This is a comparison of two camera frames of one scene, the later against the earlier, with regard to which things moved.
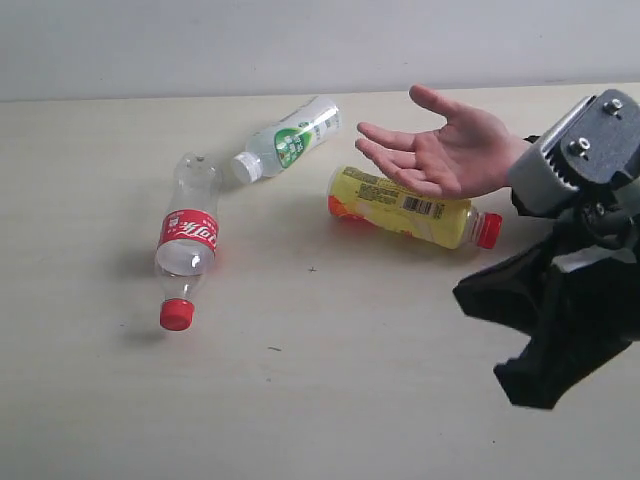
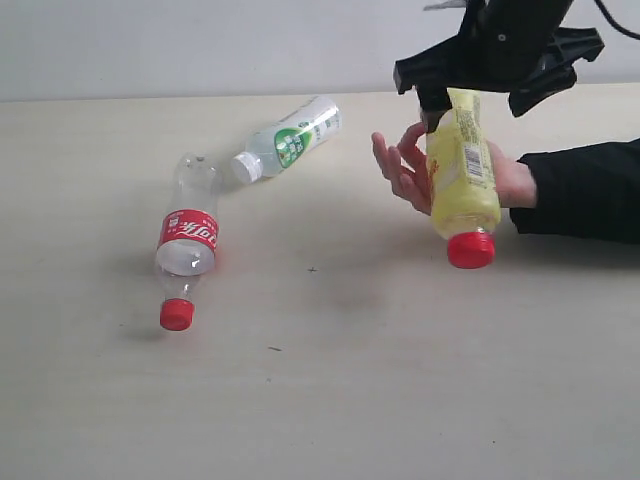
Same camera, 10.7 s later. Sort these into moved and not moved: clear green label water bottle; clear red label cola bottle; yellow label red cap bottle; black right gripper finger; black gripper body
Moved: yellow label red cap bottle; black gripper body; black right gripper finger
Not moved: clear red label cola bottle; clear green label water bottle
